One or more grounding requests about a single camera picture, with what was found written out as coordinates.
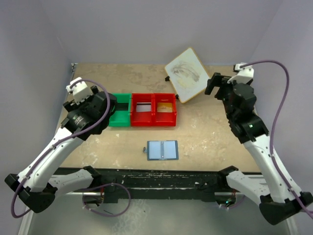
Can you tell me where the green plastic bin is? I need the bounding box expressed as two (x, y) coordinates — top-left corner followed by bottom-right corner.
(109, 93), (132, 127)

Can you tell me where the orange yellow credit card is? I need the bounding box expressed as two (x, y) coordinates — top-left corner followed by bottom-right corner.
(156, 102), (173, 113)

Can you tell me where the white board wooden frame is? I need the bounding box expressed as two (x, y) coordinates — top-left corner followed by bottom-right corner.
(165, 47), (211, 103)

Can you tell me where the black credit card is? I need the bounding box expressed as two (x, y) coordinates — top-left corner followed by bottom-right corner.
(115, 103), (129, 111)

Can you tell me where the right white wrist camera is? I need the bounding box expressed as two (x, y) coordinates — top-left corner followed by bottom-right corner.
(227, 63), (254, 85)

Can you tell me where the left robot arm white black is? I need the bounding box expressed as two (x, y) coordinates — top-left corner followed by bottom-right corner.
(4, 85), (117, 218)

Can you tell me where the blue card holder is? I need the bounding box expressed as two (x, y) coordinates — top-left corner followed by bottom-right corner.
(142, 140), (179, 161)

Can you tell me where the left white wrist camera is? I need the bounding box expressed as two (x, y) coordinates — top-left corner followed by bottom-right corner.
(66, 77), (93, 105)

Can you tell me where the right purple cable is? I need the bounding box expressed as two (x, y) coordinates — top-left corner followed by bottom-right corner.
(220, 60), (313, 219)

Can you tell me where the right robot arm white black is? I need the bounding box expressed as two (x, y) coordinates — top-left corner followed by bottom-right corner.
(205, 72), (313, 225)

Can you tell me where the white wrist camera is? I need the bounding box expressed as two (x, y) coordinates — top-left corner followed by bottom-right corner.
(227, 63), (254, 85)
(66, 77), (93, 105)

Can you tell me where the red double plastic bin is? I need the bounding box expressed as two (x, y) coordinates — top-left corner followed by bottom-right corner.
(130, 93), (177, 127)

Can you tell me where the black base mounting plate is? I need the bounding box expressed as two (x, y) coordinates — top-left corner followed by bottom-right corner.
(53, 166), (260, 204)

